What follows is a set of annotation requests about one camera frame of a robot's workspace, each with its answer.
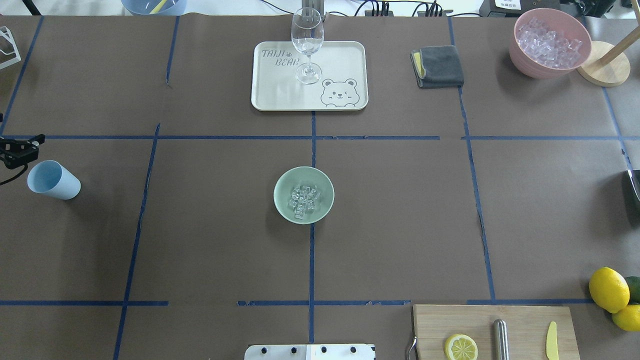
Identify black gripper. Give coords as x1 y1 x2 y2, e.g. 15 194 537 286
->
0 134 46 170

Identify light blue cup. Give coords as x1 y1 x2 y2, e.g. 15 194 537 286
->
27 160 82 200

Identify green ceramic bowl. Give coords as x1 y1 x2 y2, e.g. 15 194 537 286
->
273 166 335 224

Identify large blue bowl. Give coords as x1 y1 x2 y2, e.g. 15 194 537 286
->
121 0 189 16

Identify ice cubes in bowl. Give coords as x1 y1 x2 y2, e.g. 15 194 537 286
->
287 184 321 221

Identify pink bowl of ice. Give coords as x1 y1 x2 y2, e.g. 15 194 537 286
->
509 7 592 79

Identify steel ice scoop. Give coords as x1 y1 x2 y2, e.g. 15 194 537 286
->
626 169 640 206

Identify clear wine glass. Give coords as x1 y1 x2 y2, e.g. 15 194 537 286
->
291 6 325 85

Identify cream bear tray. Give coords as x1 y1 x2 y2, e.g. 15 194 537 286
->
251 41 370 111

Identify grey folded cloth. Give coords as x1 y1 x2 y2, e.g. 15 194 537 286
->
410 45 465 89

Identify wooden cutting board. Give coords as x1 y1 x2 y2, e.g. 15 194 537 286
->
413 304 581 360

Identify lemon half slice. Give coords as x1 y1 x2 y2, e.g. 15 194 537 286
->
443 333 479 360

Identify steel muddler stick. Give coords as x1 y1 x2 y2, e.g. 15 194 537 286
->
493 319 510 360

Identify yellow plastic knife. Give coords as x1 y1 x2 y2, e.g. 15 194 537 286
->
545 321 559 360

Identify wooden cup stand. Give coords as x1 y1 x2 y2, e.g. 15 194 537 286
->
577 26 640 87

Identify yellow lemon front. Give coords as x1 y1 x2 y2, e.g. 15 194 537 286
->
589 266 631 314

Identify yellow lemon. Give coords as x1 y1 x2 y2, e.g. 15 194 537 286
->
611 304 640 332
589 266 631 314

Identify green lime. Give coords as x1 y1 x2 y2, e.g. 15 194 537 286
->
624 276 640 305

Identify yellow lemon rear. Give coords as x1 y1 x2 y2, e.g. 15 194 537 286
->
611 304 640 332

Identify white wire dish rack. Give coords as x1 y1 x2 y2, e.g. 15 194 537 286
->
0 26 22 69

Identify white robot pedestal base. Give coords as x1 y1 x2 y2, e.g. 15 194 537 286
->
244 343 377 360

